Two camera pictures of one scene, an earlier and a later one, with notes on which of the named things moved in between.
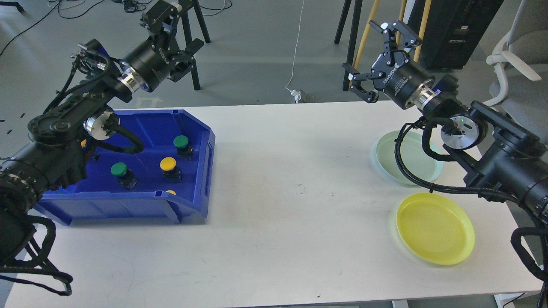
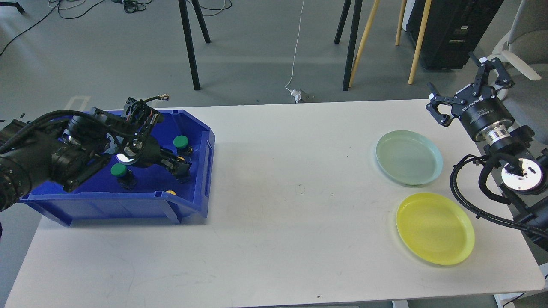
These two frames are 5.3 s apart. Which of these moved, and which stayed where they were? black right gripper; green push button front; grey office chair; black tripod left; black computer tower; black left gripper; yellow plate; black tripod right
Moved: black right gripper; black left gripper
Stayed: black tripod right; grey office chair; green push button front; yellow plate; black computer tower; black tripod left
